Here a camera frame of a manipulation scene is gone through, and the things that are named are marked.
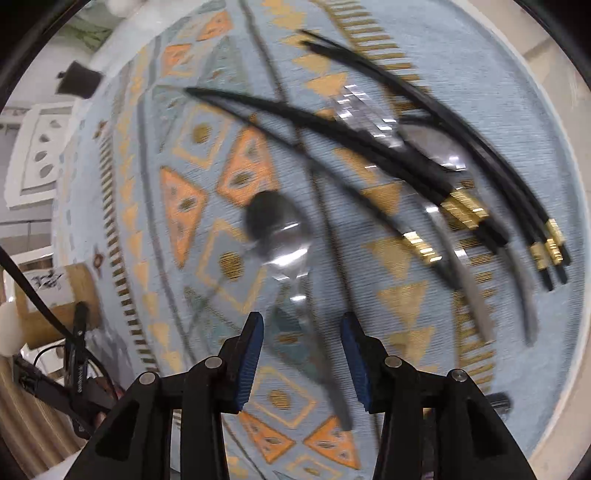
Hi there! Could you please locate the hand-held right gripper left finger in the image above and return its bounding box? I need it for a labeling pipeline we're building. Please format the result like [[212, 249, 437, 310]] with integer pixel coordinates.
[[67, 311, 266, 480]]

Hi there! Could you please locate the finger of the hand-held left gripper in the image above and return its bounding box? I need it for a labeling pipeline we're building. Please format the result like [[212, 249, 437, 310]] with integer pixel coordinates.
[[69, 302, 92, 366]]

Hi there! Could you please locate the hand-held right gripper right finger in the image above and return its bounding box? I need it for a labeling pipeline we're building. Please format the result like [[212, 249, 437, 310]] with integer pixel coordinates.
[[341, 313, 536, 480]]

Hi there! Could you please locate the bamboo utensil holder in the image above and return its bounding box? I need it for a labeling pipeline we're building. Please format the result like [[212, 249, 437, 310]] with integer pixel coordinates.
[[14, 262, 103, 343]]

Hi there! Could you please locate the large steel spoon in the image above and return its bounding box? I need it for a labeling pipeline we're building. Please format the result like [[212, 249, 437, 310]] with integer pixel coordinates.
[[244, 190, 354, 432]]

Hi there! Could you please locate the steel fork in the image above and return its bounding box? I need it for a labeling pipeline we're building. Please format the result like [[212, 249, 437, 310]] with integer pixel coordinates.
[[330, 88, 492, 340]]

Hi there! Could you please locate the white chair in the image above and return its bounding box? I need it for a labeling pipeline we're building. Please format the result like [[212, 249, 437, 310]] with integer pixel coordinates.
[[4, 104, 75, 206]]

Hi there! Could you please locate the dark lidded cup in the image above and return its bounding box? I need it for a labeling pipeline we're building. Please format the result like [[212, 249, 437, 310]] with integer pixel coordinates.
[[58, 61, 103, 99]]

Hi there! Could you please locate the patterned blue tablecloth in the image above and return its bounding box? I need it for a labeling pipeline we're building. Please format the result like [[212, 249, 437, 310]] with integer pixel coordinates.
[[51, 0, 578, 480]]

